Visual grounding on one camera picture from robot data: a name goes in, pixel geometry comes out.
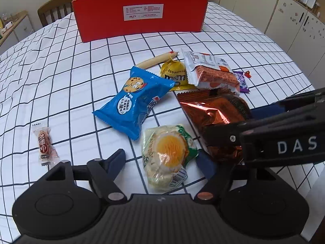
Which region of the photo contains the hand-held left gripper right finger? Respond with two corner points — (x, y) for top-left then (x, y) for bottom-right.
(194, 150), (273, 204)

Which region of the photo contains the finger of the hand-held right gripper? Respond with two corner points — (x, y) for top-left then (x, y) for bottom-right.
(250, 88), (325, 120)
(203, 102), (325, 162)

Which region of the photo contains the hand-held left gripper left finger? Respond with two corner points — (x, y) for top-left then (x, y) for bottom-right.
(43, 149), (127, 206)

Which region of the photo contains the copper foil snack packet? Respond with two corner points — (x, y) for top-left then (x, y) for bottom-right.
(176, 88), (252, 163)

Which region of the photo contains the purple candy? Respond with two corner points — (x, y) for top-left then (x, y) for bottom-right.
(232, 71), (250, 93)

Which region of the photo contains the egg print snack packet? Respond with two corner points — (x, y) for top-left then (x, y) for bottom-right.
(141, 124), (199, 191)

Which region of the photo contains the blue cookie packet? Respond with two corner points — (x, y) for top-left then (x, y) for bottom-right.
(92, 66), (176, 141)

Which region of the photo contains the white orange snack packet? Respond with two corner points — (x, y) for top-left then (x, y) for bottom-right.
(181, 48), (240, 92)

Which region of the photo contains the red cardboard box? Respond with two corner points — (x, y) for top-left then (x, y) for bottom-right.
(71, 0), (210, 43)

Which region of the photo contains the small brown candy packet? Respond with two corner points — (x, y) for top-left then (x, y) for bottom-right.
(32, 123), (60, 166)

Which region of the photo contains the yellow candy packet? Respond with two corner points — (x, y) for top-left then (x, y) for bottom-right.
(159, 58), (197, 92)

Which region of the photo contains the white cabinet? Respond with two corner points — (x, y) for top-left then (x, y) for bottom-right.
(221, 0), (325, 78)

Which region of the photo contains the sausage stick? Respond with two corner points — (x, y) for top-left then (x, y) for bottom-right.
(134, 51), (179, 70)

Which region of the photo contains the grey drawer cabinet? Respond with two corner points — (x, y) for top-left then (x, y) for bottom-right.
(0, 11), (35, 54)

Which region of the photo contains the wooden chair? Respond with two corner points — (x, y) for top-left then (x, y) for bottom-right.
(38, 0), (87, 27)

